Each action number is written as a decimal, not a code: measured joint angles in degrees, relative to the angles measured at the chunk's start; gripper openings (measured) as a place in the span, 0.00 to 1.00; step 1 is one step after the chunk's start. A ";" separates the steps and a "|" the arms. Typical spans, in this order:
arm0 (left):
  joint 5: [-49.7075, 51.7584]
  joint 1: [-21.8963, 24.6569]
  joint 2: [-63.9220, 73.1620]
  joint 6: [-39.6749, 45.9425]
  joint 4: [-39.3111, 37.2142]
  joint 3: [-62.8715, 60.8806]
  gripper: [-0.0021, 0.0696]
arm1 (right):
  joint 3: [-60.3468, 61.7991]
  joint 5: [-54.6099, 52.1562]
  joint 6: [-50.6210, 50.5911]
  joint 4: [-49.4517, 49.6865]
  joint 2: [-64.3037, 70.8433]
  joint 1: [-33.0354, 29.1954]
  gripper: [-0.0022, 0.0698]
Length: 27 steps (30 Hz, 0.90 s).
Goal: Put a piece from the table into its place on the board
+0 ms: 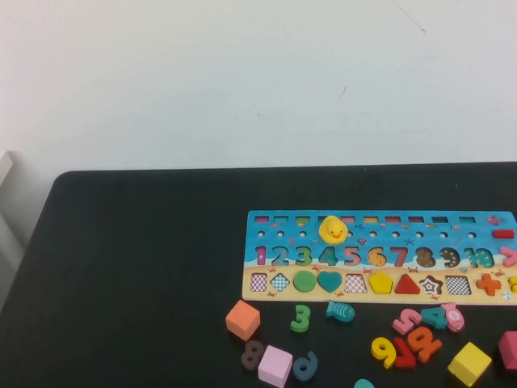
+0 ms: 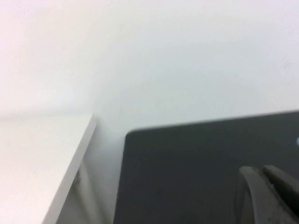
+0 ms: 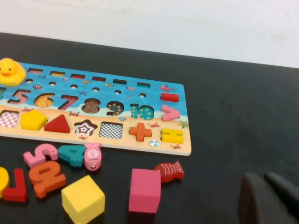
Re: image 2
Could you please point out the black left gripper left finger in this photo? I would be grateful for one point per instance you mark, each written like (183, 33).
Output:
(259, 200)

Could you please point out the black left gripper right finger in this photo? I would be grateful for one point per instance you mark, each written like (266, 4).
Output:
(288, 191)

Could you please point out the white side table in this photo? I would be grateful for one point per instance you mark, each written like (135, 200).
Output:
(35, 163)

